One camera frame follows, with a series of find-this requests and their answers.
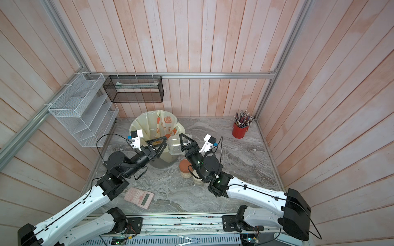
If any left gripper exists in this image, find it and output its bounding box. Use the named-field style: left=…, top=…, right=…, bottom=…
left=122, top=136, right=167, bottom=179

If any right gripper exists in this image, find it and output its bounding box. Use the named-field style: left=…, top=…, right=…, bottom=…
left=184, top=135, right=210, bottom=185

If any oatmeal jar with brown lid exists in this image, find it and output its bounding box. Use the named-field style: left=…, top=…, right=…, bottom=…
left=179, top=159, right=192, bottom=179

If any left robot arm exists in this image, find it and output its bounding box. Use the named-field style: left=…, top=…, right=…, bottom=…
left=17, top=136, right=167, bottom=246

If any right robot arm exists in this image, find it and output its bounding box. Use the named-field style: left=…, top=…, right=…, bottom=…
left=179, top=133, right=312, bottom=241

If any oatmeal jar with cream lid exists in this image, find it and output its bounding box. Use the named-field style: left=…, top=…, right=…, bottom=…
left=192, top=176, right=204, bottom=186

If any grey trash bin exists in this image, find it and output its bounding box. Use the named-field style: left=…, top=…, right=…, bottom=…
left=149, top=147, right=178, bottom=169

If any red pencil cup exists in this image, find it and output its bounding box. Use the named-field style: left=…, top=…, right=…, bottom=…
left=232, top=124, right=249, bottom=139

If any pink calculator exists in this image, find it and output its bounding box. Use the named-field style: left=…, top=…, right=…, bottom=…
left=124, top=188, right=154, bottom=209

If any bundle of pencils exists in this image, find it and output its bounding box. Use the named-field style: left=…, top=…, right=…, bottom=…
left=234, top=111, right=254, bottom=129

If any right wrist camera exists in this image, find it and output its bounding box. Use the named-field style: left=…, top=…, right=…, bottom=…
left=199, top=134, right=217, bottom=154

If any black wire mesh basket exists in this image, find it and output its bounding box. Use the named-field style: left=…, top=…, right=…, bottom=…
left=103, top=75, right=164, bottom=103

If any white wire mesh shelf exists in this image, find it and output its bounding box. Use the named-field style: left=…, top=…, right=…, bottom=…
left=49, top=73, right=119, bottom=148

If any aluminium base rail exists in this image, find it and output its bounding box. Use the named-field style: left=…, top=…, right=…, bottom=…
left=53, top=212, right=309, bottom=246

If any horizontal aluminium frame bar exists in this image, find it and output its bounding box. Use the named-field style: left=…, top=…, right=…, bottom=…
left=85, top=72, right=276, bottom=79

